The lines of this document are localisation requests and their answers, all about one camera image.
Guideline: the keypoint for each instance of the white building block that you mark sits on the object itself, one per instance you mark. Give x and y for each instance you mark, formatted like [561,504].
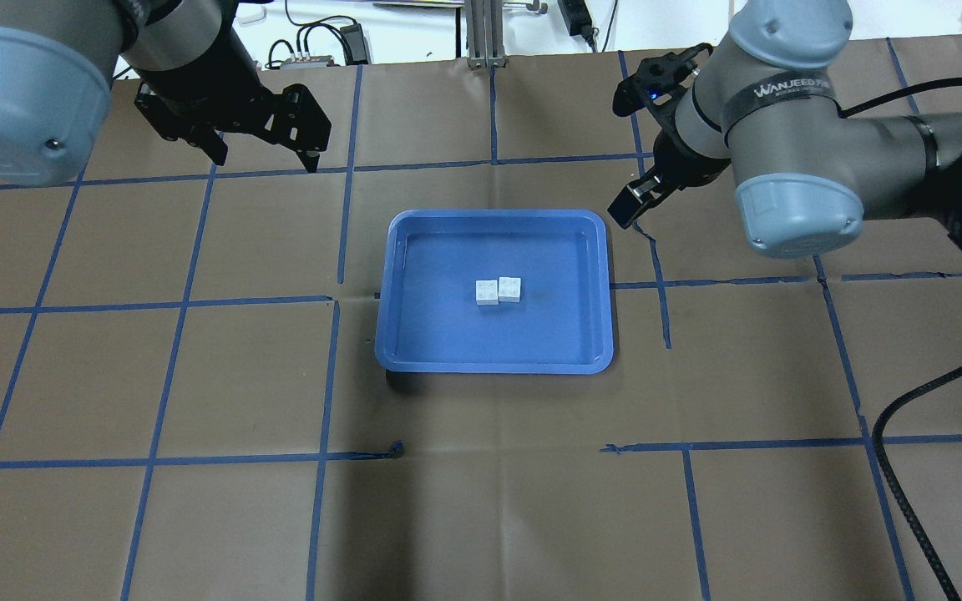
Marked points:
[509,289]
[486,292]

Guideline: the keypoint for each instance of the blue plastic tray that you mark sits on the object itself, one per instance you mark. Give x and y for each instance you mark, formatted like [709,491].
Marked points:
[428,320]

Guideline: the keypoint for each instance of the aluminium frame post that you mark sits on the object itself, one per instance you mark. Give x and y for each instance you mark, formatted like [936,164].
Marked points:
[485,34]

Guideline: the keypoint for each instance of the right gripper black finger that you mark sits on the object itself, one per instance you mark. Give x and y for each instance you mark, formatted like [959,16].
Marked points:
[660,185]
[632,202]

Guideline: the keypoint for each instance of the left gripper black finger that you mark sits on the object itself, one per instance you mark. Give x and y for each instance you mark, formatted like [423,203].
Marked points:
[213,147]
[309,152]

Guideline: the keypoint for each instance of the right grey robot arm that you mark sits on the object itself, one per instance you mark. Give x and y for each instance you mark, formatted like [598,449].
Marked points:
[808,173]

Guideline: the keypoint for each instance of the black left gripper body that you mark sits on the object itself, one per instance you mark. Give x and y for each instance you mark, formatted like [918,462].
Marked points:
[212,81]

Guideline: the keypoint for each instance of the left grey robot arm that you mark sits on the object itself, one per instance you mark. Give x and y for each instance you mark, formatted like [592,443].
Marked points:
[197,82]

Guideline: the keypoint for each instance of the black power adapter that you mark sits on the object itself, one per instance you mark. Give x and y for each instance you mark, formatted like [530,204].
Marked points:
[356,49]

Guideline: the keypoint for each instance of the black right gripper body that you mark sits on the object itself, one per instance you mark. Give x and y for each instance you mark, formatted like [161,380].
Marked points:
[692,167]

